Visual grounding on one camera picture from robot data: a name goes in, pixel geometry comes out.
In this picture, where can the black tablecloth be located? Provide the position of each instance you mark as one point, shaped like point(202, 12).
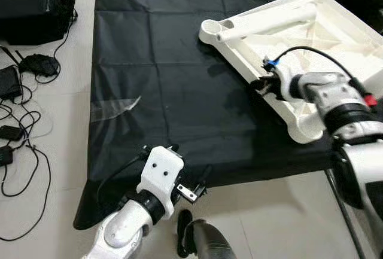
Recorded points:
point(167, 91)

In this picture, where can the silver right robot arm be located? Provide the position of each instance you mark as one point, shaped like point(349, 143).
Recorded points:
point(326, 91)

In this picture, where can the small black power adapter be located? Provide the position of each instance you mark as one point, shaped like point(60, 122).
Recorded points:
point(11, 133)

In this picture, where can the white plastic table top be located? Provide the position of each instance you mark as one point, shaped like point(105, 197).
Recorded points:
point(257, 49)

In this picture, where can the grey robot right leg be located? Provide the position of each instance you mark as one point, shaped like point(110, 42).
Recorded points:
point(212, 241)

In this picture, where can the black router with antennas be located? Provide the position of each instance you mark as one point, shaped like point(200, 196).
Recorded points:
point(39, 64)

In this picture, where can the black square case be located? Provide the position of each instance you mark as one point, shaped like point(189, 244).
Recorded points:
point(30, 8)

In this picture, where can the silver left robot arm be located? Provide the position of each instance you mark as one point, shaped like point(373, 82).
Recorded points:
point(125, 229)

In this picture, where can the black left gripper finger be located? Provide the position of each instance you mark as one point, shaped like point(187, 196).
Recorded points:
point(204, 178)
point(175, 148)

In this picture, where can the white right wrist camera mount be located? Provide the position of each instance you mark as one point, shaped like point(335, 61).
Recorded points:
point(281, 79)

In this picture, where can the metal folding table frame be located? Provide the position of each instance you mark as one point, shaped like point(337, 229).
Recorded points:
point(344, 211)

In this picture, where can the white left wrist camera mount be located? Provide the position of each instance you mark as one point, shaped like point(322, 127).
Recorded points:
point(160, 172)

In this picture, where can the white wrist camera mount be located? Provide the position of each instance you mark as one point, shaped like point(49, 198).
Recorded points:
point(281, 79)
point(160, 172)

